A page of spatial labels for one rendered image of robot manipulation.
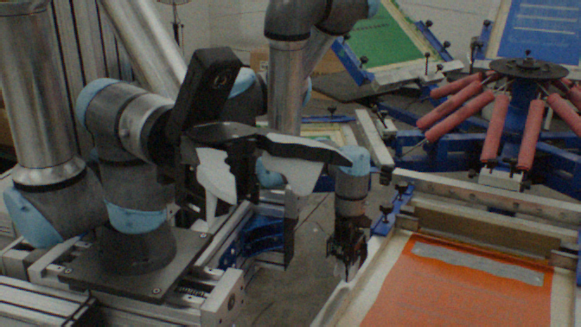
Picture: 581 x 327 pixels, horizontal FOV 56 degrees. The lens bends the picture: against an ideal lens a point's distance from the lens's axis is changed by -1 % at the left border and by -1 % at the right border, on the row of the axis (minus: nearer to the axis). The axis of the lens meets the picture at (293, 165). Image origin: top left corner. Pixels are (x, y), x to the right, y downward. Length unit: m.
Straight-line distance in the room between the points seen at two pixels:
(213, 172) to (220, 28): 6.42
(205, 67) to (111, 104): 0.18
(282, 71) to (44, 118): 0.48
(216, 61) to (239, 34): 6.20
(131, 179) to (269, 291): 2.37
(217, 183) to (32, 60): 0.50
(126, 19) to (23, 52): 0.15
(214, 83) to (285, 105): 0.64
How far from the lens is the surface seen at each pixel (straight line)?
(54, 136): 0.92
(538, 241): 1.66
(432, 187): 1.92
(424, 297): 1.48
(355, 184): 1.22
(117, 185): 0.70
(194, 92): 0.53
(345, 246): 1.28
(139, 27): 0.83
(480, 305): 1.49
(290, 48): 1.12
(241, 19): 6.66
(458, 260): 1.63
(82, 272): 1.12
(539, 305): 1.54
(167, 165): 0.60
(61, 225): 0.96
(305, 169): 0.55
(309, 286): 3.05
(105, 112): 0.66
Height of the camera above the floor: 1.89
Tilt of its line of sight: 26 degrees down
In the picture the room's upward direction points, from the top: straight up
